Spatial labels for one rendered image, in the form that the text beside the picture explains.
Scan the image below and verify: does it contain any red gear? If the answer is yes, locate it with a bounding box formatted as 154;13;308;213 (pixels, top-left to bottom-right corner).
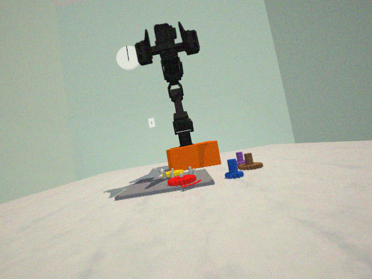
168;174;196;186

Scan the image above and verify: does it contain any blue gear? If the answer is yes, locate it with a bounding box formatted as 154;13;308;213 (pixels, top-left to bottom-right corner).
225;159;244;179

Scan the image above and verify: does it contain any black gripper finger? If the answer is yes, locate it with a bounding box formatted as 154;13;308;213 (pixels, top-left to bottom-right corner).
178;21;195;51
140;29;152;60

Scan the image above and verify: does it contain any yellow gear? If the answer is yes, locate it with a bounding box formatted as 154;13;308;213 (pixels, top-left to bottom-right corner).
166;170;184;177

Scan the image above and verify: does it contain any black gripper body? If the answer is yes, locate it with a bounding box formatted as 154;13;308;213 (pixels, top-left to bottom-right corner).
135;30;200;69

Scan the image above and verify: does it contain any purple gear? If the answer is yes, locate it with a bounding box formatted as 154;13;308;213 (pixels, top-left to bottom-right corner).
236;152;246;166

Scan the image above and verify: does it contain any brown gear with hub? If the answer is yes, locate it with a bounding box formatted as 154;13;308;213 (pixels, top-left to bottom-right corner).
238;153;263;171

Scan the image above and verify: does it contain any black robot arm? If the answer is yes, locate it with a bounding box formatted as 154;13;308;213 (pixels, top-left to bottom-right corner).
154;23;194;147

